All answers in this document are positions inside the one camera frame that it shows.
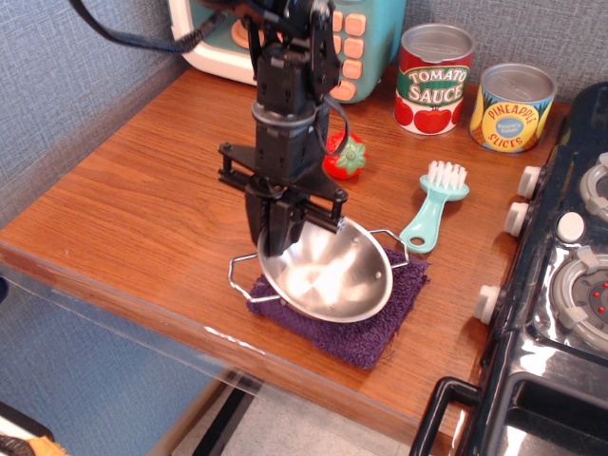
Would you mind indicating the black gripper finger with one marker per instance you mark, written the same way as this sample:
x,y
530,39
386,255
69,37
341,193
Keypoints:
x,y
286,221
257,210

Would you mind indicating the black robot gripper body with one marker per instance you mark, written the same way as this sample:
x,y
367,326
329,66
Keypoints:
x,y
286,161

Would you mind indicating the small steel pot with handles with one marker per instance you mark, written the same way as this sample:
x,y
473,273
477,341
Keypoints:
x,y
342,277

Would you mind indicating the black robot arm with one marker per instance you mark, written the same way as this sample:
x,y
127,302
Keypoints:
x,y
296,68

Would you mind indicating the red toy strawberry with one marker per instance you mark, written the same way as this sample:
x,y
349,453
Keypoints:
x,y
351,161

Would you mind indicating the purple folded cloth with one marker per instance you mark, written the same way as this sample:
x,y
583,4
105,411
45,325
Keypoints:
x,y
361,343

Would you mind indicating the teal toy microwave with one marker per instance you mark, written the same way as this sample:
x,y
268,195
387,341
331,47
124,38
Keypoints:
x,y
366,38

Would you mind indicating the teal dish brush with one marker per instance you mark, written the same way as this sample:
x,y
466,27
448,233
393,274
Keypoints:
x,y
444,182

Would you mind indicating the tomato sauce can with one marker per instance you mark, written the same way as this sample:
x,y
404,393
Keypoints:
x,y
434,66

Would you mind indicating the pineapple slices can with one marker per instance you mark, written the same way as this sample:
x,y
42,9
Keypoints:
x,y
512,106

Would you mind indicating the black toy stove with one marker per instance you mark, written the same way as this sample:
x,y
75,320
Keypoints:
x,y
543,389

